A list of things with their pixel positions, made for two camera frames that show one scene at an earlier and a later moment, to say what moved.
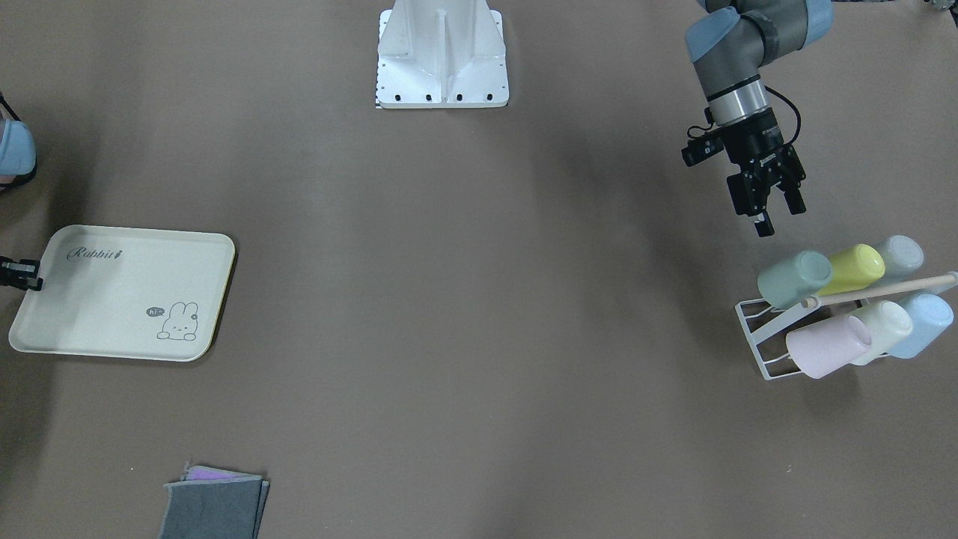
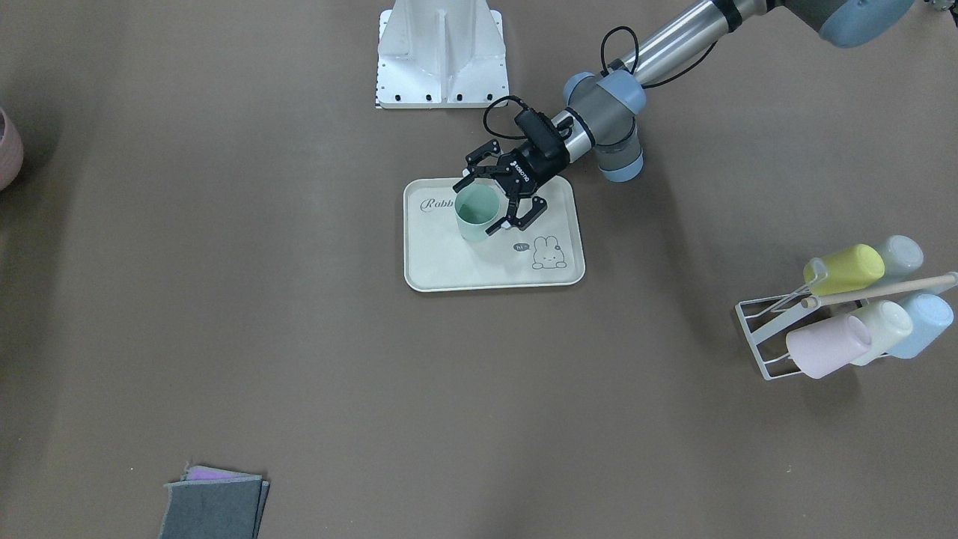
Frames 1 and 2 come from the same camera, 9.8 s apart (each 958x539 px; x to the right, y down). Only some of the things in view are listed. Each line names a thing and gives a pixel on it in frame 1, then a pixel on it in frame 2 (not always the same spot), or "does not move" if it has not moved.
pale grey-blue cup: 902,257 does not move
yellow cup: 853,268 does not move
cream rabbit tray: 125,292 -> 548,250
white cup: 888,323 does not move
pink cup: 821,349 does not move
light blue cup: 931,315 does not move
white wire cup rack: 812,303 does not move
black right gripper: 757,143 -> 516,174
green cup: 786,284 -> 477,207
